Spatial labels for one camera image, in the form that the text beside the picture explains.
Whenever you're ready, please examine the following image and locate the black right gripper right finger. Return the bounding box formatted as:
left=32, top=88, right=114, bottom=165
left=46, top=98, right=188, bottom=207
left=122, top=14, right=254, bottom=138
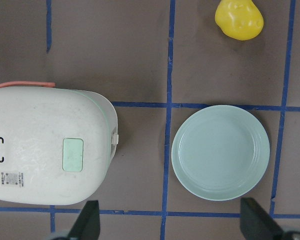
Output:
left=240, top=197, right=284, bottom=240

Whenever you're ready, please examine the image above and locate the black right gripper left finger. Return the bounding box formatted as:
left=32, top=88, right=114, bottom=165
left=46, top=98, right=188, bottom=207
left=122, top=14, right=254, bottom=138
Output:
left=67, top=200, right=101, bottom=240

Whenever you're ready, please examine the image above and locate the white and green rice cooker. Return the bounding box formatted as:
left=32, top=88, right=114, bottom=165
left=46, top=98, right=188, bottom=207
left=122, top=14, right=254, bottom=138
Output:
left=0, top=81, right=119, bottom=205

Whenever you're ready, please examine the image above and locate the light green plate near pepper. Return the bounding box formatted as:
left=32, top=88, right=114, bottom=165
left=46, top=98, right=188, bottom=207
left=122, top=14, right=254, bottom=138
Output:
left=171, top=105, right=270, bottom=201

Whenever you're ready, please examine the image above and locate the yellow bell pepper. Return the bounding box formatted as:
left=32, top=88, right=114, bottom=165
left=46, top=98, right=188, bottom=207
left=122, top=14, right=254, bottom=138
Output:
left=214, top=0, right=264, bottom=41

